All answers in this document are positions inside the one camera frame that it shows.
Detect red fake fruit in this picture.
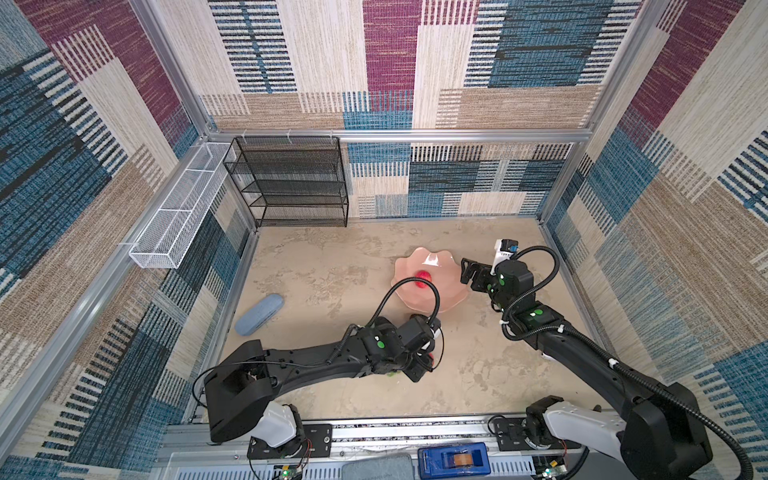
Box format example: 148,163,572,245
414,270,432,289

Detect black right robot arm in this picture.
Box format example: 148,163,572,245
462,255,717,479

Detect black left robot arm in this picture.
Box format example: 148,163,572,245
200,277,441,444

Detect blue oval case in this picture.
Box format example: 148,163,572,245
234,294,284,337

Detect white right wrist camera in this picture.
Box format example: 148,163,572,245
491,239,519,273

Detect grey pad on rail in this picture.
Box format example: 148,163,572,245
340,454,416,480

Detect blue box on rail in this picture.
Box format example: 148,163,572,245
417,443,491,479

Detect black wire mesh shelf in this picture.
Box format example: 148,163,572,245
223,136,349,227

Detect white wire mesh basket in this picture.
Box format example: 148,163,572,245
129,142,229,269

